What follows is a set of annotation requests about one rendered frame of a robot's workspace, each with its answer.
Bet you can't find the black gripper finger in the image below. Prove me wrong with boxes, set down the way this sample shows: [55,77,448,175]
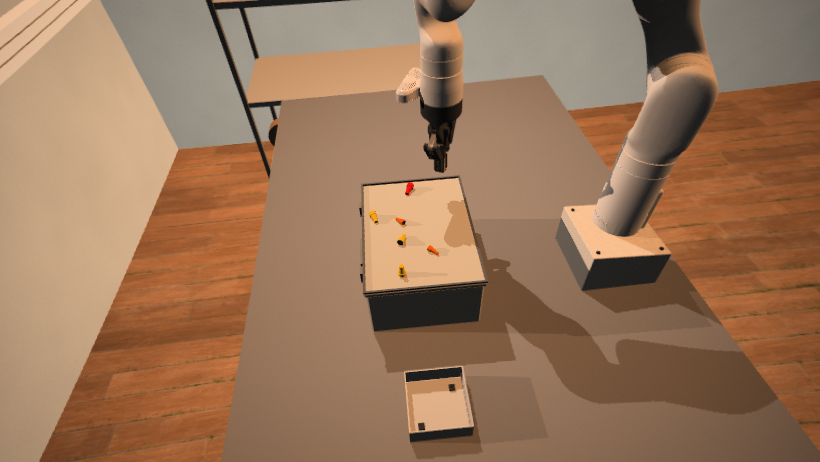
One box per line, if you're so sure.
[445,120,456,168]
[423,127,450,173]

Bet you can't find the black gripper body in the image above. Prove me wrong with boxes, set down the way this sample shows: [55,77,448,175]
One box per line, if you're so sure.
[420,98,463,144]

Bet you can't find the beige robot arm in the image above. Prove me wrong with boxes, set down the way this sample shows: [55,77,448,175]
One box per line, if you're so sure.
[396,0,718,237]

